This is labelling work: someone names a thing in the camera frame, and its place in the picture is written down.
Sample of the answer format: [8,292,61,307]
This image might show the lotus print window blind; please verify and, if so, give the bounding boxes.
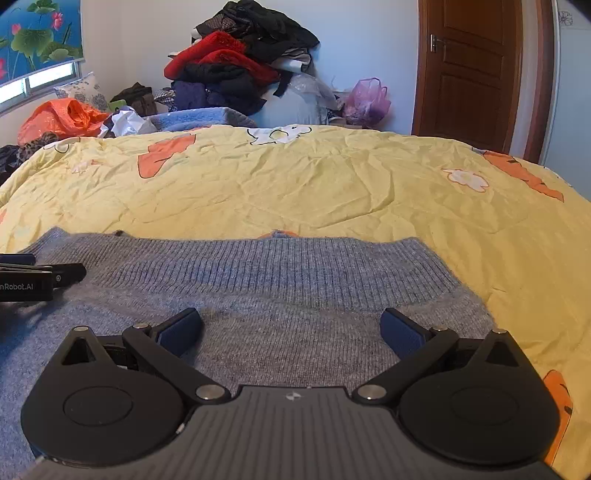
[0,0,85,88]

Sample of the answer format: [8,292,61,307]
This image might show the brown wooden door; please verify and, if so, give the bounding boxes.
[412,0,555,164]

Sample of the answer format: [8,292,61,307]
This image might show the floral pillow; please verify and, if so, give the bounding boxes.
[54,71,112,112]

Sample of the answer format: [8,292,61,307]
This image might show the dark patterned cloth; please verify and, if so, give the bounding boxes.
[0,131,58,185]

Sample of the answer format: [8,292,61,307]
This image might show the pink plastic bag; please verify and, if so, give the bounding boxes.
[344,78,391,125]

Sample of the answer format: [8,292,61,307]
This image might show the orange plastic bag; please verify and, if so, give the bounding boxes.
[17,98,112,146]

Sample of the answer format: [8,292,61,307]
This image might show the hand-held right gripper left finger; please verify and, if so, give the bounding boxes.
[53,307,232,407]

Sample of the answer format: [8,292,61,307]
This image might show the light blue fuzzy blanket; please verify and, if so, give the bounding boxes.
[150,107,257,132]

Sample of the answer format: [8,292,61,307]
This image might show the grey sweater with navy sleeves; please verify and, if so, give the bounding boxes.
[0,226,497,462]

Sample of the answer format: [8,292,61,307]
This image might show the dark brown bag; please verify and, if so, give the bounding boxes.
[110,82,155,116]

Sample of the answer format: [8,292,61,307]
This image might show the pile of dark clothes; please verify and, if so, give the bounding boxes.
[164,0,321,116]

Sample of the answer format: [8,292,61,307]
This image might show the window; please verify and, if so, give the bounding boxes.
[0,62,81,114]

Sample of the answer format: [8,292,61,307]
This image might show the yellow printed quilt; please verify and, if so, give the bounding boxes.
[0,124,591,467]

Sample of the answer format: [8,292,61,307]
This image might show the white crumpled plastic bag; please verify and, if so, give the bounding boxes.
[99,106,158,138]

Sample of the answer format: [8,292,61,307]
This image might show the clear plastic bag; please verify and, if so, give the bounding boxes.
[288,74,345,112]

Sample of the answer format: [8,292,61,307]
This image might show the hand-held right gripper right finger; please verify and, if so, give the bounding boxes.
[353,308,533,407]

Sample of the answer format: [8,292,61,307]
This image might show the pale blue bundle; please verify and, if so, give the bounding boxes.
[256,85,328,127]

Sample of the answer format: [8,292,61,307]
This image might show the red fuzzy garment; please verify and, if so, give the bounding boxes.
[164,31,280,84]

